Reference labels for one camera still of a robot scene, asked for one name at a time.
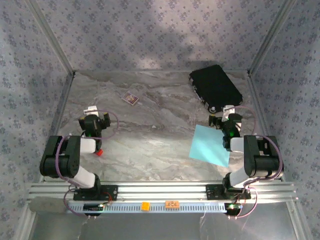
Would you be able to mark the aluminium side bar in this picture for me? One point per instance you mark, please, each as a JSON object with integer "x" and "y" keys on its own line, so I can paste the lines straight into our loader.
{"x": 58, "y": 125}
{"x": 262, "y": 117}

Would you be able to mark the orange label tag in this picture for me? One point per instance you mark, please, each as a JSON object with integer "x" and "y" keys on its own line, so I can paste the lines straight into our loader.
{"x": 172, "y": 204}

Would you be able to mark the red block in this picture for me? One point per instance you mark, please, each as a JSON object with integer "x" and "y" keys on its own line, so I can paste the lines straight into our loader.
{"x": 100, "y": 152}

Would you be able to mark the grey foam block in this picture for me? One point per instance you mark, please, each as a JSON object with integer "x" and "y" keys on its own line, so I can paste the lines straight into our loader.
{"x": 47, "y": 205}

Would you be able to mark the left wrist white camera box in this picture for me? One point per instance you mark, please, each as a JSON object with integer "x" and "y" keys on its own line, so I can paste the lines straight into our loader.
{"x": 90, "y": 110}

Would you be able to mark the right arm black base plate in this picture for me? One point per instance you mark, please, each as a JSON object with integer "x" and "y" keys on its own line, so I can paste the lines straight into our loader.
{"x": 212, "y": 192}

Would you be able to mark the circuit board green light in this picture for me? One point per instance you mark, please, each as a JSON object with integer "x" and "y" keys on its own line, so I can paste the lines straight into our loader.
{"x": 92, "y": 207}
{"x": 233, "y": 206}

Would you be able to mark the light blue paper sheet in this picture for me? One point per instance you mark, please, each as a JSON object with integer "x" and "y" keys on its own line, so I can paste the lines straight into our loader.
{"x": 205, "y": 147}

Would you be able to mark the aluminium frame post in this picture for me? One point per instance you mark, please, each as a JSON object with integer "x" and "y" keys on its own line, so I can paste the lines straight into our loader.
{"x": 272, "y": 37}
{"x": 50, "y": 37}

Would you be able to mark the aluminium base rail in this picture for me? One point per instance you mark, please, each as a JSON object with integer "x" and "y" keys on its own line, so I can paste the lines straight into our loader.
{"x": 162, "y": 191}

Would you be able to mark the small purple picture card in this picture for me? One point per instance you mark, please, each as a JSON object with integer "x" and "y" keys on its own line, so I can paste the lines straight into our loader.
{"x": 130, "y": 97}

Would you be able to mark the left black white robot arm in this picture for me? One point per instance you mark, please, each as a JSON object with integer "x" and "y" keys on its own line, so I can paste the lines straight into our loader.
{"x": 60, "y": 160}

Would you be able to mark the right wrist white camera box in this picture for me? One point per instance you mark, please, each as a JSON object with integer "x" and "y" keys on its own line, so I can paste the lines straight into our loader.
{"x": 228, "y": 111}

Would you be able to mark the black hard case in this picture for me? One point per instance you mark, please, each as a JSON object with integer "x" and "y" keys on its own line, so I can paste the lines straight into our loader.
{"x": 216, "y": 86}

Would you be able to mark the orange square block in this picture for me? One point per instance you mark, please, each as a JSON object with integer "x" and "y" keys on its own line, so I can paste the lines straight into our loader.
{"x": 145, "y": 206}

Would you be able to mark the left circuit board green light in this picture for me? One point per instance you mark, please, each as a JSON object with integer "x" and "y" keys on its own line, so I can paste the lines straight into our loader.
{"x": 92, "y": 207}

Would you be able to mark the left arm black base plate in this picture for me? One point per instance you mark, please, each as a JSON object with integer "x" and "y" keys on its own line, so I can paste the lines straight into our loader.
{"x": 110, "y": 192}

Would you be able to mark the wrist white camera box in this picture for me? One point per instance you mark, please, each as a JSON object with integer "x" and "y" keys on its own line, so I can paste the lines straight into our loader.
{"x": 228, "y": 111}
{"x": 90, "y": 110}

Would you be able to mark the right circuit board green light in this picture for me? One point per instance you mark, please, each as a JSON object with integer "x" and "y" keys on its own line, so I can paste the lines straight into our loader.
{"x": 233, "y": 206}

